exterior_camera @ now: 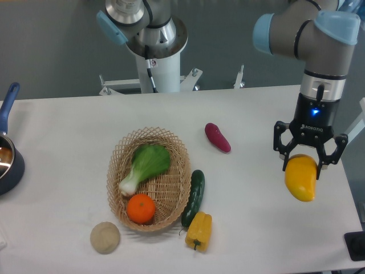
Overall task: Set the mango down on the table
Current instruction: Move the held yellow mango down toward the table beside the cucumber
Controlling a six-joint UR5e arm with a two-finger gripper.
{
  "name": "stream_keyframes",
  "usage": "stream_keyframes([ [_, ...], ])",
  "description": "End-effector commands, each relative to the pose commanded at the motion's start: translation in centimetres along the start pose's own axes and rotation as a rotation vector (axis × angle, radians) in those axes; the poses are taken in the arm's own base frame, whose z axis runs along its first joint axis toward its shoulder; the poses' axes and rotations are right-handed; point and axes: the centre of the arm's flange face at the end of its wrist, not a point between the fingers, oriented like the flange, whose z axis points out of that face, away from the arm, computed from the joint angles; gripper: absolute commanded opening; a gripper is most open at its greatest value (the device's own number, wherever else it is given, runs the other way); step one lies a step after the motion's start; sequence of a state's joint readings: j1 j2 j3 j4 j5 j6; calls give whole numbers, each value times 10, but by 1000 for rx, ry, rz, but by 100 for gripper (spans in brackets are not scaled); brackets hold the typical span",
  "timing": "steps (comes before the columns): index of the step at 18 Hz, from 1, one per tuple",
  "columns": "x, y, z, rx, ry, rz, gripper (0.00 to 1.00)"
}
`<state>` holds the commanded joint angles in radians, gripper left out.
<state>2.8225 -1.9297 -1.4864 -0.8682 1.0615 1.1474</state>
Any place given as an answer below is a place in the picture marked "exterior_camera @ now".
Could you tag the yellow bell pepper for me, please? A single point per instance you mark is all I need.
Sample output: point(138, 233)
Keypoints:
point(199, 232)

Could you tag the woven wicker basket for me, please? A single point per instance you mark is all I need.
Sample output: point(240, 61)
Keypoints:
point(169, 191)

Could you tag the green bok choy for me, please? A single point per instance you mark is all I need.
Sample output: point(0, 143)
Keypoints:
point(148, 161)

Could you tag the dark green cucumber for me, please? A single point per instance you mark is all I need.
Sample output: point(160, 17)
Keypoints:
point(197, 187)

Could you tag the orange fruit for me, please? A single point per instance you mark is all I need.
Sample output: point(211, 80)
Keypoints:
point(141, 208)

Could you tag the purple sweet potato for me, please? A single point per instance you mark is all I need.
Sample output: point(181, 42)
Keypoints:
point(216, 138)

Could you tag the blue saucepan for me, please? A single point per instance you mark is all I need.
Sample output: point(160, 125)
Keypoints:
point(12, 162)

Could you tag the yellow mango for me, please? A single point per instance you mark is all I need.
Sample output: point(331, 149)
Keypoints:
point(301, 177)

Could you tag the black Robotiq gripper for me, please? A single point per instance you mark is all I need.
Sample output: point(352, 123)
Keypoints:
point(311, 126)

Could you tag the white metal frame right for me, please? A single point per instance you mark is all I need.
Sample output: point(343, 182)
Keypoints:
point(355, 128)

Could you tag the beige round bun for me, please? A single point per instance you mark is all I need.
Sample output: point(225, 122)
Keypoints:
point(105, 237)

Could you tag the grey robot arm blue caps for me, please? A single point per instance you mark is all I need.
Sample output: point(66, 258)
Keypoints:
point(316, 32)

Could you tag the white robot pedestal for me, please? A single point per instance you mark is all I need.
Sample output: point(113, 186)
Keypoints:
point(157, 53)

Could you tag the black device at table edge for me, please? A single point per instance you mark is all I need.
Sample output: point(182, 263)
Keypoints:
point(355, 245)

